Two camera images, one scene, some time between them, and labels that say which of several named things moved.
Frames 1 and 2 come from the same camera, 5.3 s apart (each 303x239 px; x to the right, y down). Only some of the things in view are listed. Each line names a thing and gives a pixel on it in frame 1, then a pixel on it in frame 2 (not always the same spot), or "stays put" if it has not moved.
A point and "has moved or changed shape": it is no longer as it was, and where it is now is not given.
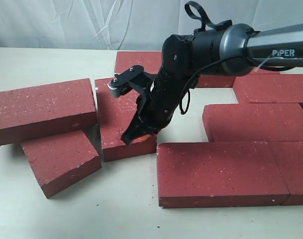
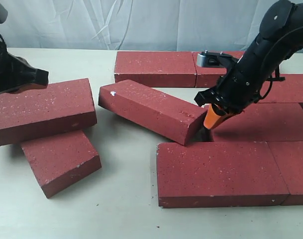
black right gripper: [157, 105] to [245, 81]
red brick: [256, 122] stays put
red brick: [28, 113] stays put
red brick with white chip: [116, 114] has moved or changed shape
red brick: [272, 88] stays put
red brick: [293, 159] stays put
